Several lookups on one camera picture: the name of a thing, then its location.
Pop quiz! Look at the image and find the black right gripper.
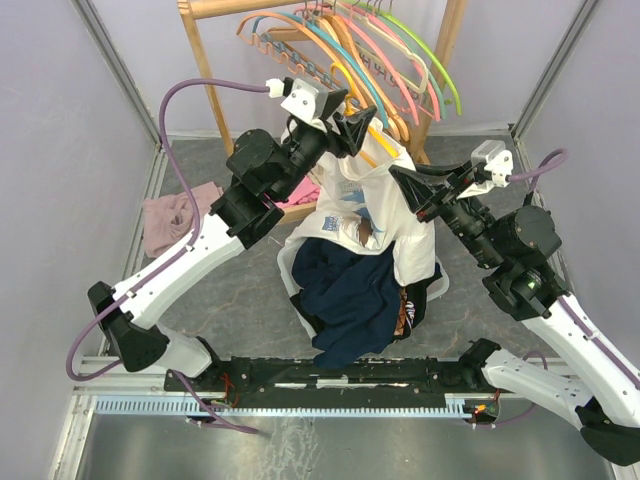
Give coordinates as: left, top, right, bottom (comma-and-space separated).
387, 159, 505, 269

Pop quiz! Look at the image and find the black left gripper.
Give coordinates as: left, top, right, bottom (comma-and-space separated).
273, 90, 379, 202

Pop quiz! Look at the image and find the white printed t shirt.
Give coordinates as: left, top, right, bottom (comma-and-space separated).
284, 131, 436, 286

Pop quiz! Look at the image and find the turquoise plastic hanger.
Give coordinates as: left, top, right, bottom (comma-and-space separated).
261, 11, 390, 128

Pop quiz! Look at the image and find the navy blue t shirt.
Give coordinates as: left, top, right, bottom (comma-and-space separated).
292, 238, 401, 370

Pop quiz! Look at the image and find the peach orange plastic hanger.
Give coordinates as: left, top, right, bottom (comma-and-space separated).
236, 12, 376, 107

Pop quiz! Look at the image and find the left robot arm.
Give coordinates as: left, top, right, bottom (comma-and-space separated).
88, 107, 377, 390

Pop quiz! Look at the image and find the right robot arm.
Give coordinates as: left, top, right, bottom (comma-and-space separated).
390, 162, 639, 466

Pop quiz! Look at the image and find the pink plastic hanger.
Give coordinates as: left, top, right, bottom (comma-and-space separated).
294, 1, 443, 125

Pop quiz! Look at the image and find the lime green hanger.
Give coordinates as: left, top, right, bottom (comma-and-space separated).
351, 1, 468, 116

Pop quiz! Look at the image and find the hot pink cloth in rack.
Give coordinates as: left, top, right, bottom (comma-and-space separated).
276, 177, 320, 208

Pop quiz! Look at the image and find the white perforated plastic basket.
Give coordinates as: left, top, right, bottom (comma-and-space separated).
277, 247, 450, 339

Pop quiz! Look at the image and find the wooden clothes rack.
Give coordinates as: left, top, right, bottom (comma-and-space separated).
178, 0, 467, 231

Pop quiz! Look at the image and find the mauve pink crumpled garment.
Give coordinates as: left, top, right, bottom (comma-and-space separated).
143, 182, 223, 259

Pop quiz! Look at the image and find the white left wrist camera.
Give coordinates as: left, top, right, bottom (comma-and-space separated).
265, 77, 348, 132

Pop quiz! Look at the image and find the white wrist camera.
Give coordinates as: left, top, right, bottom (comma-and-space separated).
458, 140, 514, 199
265, 77, 348, 132

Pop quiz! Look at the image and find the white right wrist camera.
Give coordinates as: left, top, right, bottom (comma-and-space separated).
458, 140, 514, 199

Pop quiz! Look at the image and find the light blue cable duct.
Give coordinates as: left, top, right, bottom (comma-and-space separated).
93, 392, 501, 418

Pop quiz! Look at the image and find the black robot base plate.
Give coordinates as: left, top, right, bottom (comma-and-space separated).
189, 338, 501, 410

